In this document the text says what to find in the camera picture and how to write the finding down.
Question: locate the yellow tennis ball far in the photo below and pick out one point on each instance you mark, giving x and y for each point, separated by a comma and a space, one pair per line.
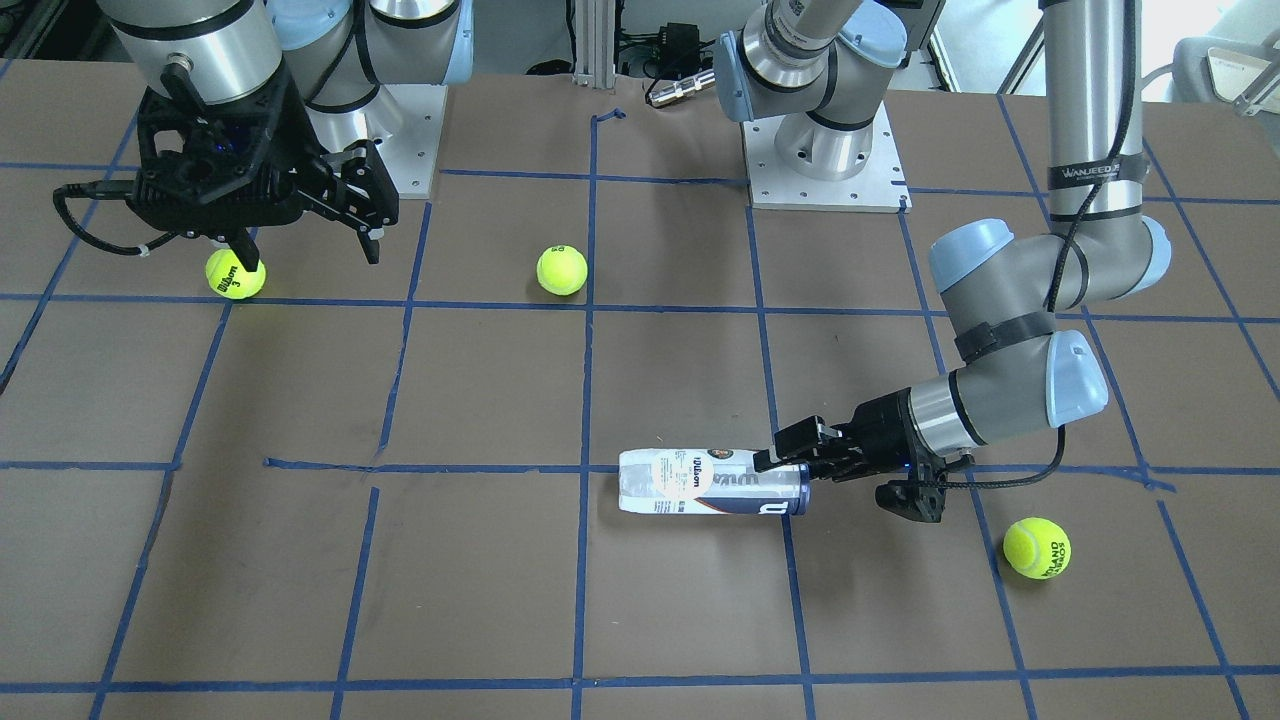
562, 270

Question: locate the yellow tennis ball printed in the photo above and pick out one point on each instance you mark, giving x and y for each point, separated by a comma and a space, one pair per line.
1037, 548

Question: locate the white blue tennis ball can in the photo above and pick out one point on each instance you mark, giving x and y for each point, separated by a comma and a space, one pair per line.
709, 481

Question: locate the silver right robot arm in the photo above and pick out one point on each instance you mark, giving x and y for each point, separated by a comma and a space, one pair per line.
333, 50

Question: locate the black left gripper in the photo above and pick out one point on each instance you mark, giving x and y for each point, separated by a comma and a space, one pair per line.
882, 424

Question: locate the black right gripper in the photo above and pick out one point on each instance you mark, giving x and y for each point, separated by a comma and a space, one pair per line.
298, 133

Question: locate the metal base plate arm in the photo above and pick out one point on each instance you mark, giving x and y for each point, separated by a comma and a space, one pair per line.
795, 164

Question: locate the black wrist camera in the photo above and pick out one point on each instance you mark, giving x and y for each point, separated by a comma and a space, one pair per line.
921, 496

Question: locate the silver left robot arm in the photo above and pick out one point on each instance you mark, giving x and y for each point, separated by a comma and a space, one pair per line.
824, 67

